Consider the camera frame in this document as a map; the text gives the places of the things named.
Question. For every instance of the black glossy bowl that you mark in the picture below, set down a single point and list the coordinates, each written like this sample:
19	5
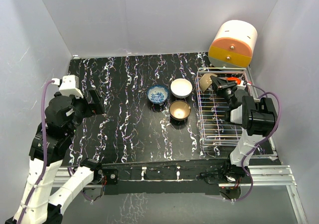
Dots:
205	81

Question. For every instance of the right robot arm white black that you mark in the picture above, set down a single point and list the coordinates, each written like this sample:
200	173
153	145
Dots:
256	118

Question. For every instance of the round pastel drawer cabinet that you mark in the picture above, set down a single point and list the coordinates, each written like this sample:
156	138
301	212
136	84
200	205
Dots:
233	45

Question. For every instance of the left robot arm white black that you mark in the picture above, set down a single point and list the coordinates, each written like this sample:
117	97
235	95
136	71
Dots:
54	135

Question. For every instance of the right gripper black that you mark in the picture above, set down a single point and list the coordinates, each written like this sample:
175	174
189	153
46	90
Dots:
221	83

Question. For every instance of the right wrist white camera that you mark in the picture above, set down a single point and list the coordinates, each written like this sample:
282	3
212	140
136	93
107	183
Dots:
243	85

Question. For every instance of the blue white patterned bowl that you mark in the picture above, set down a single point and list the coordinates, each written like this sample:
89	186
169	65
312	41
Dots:
157	94

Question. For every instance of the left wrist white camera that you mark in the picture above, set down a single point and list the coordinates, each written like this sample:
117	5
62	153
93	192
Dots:
70	86

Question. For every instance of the white wire dish rack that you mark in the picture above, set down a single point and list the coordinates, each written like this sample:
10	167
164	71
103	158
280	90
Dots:
215	131

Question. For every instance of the red bowl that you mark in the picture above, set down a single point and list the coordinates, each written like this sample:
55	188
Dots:
235	79

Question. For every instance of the wrist white camera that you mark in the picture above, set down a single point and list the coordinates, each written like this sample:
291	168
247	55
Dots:
70	86
243	85

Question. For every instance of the brown bowl cream interior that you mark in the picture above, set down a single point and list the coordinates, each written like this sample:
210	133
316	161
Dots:
180	110

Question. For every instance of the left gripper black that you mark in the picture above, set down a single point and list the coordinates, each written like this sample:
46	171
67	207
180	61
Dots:
97	104

